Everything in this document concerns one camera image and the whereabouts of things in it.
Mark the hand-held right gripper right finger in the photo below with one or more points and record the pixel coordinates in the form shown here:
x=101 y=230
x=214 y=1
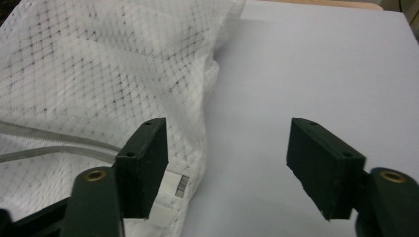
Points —
x=324 y=171

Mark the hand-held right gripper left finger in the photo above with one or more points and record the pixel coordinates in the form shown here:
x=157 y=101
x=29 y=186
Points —
x=141 y=171

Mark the white mesh laundry bag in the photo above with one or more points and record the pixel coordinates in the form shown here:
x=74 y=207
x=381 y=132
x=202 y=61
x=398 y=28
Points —
x=99 y=72

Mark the pale grey table cover sheet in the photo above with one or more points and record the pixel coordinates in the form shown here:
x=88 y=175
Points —
x=296 y=65

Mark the wooden table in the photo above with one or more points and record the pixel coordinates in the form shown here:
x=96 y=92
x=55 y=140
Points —
x=329 y=4

